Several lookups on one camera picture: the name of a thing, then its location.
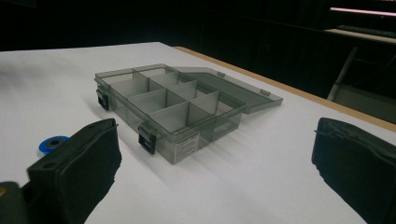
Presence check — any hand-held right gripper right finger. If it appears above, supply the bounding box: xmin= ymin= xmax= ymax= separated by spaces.
xmin=311 ymin=117 xmax=396 ymax=224

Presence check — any grey clear compartment box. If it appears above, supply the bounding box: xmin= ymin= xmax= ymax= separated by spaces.
xmin=93 ymin=63 xmax=284 ymax=165

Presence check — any dark keyboard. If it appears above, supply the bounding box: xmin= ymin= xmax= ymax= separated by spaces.
xmin=336 ymin=24 xmax=396 ymax=39

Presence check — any blue tape roll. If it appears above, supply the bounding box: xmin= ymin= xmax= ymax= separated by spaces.
xmin=37 ymin=135 xmax=71 ymax=156

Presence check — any metal stand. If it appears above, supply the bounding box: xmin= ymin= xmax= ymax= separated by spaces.
xmin=326 ymin=46 xmax=396 ymax=124

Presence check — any light desk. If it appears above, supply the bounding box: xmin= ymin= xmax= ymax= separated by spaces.
xmin=323 ymin=28 xmax=396 ymax=45

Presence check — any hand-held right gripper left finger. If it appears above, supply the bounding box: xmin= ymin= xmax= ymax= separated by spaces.
xmin=26 ymin=118 xmax=122 ymax=224

